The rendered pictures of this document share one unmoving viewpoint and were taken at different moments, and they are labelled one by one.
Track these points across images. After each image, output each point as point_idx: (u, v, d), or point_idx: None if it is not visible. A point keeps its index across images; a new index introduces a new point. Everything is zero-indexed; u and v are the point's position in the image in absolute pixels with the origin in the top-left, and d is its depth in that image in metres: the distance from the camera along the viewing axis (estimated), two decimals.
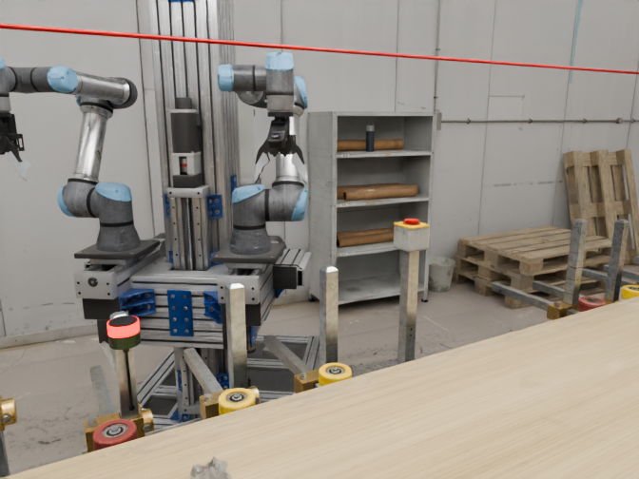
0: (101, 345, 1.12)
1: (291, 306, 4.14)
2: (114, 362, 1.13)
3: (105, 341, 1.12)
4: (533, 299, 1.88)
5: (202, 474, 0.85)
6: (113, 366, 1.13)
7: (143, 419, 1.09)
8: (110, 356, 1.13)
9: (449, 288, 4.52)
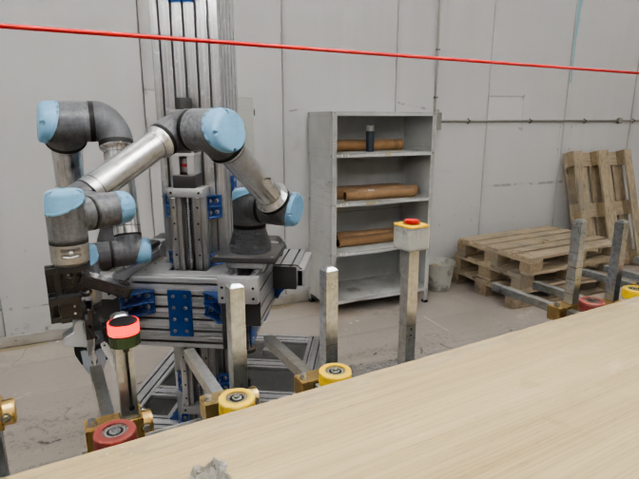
0: (101, 345, 1.12)
1: (291, 306, 4.14)
2: (114, 362, 1.13)
3: (105, 341, 1.12)
4: (533, 299, 1.88)
5: (202, 475, 0.85)
6: (113, 366, 1.13)
7: (143, 419, 1.09)
8: (110, 356, 1.13)
9: (449, 288, 4.52)
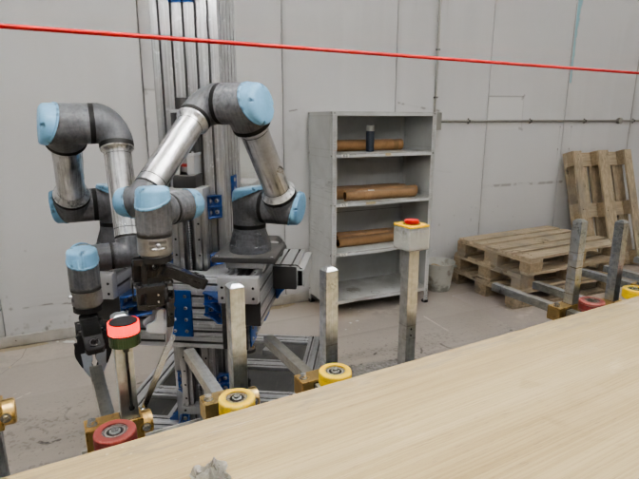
0: None
1: (291, 306, 4.14)
2: (164, 356, 1.18)
3: (174, 335, 1.20)
4: (533, 299, 1.88)
5: (202, 475, 0.85)
6: (162, 358, 1.18)
7: (143, 419, 1.09)
8: (167, 350, 1.19)
9: (449, 288, 4.52)
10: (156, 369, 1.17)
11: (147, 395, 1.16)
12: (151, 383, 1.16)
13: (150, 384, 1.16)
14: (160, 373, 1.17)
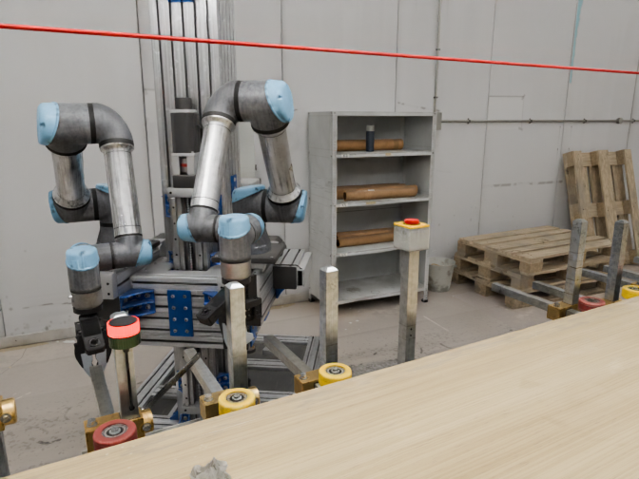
0: (198, 353, 1.24)
1: (291, 306, 4.14)
2: (185, 370, 1.21)
3: (201, 354, 1.24)
4: (533, 299, 1.88)
5: (202, 475, 0.85)
6: (182, 370, 1.21)
7: (143, 419, 1.09)
8: (189, 364, 1.22)
9: (449, 288, 4.52)
10: (173, 377, 1.20)
11: (154, 399, 1.17)
12: (163, 389, 1.18)
13: (162, 389, 1.18)
14: (174, 383, 1.20)
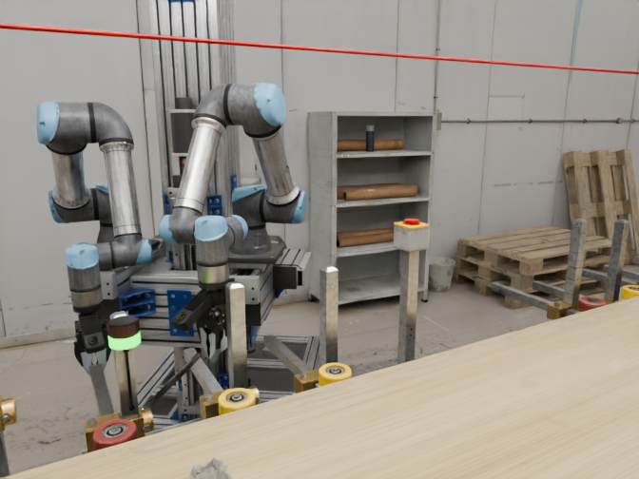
0: (198, 353, 1.24)
1: (291, 306, 4.14)
2: (185, 370, 1.21)
3: (201, 354, 1.24)
4: (533, 299, 1.88)
5: (202, 475, 0.85)
6: (182, 370, 1.21)
7: (143, 419, 1.09)
8: (189, 364, 1.22)
9: (449, 288, 4.52)
10: (173, 377, 1.20)
11: (154, 399, 1.17)
12: (163, 389, 1.18)
13: (162, 389, 1.18)
14: (174, 383, 1.20)
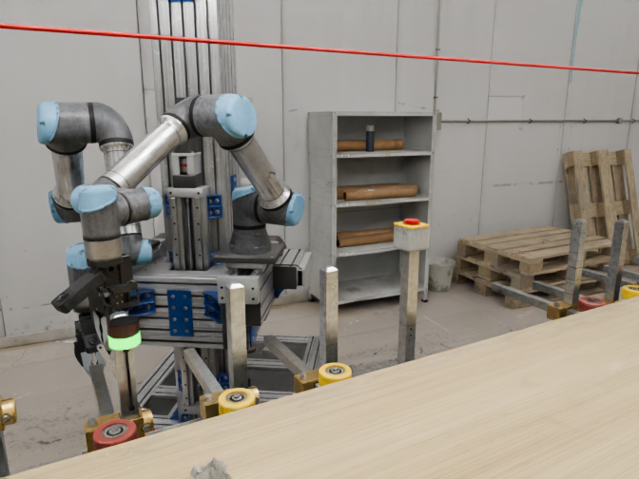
0: (96, 348, 1.12)
1: (291, 306, 4.14)
2: (111, 364, 1.13)
3: (101, 343, 1.12)
4: (533, 299, 1.88)
5: (202, 475, 0.85)
6: (110, 368, 1.12)
7: (143, 419, 1.09)
8: (106, 358, 1.12)
9: (449, 288, 4.52)
10: (115, 378, 1.13)
11: None
12: None
13: None
14: None
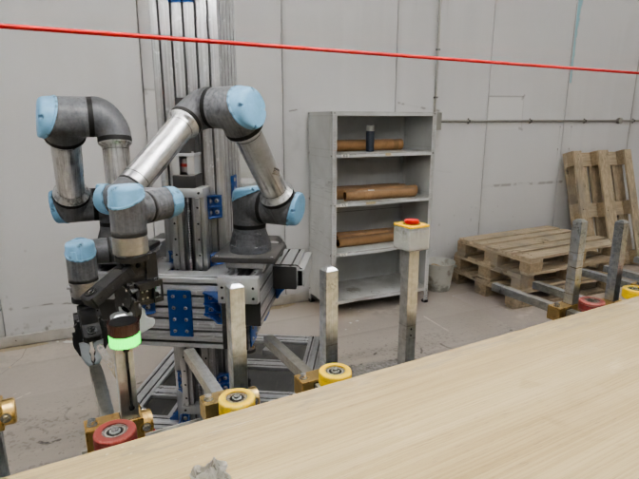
0: (96, 348, 1.12)
1: (291, 306, 4.14)
2: (111, 364, 1.13)
3: (100, 343, 1.12)
4: (533, 299, 1.88)
5: (202, 475, 0.85)
6: (110, 368, 1.12)
7: (143, 419, 1.09)
8: (106, 358, 1.12)
9: (449, 288, 4.52)
10: (115, 378, 1.13)
11: None
12: None
13: None
14: None
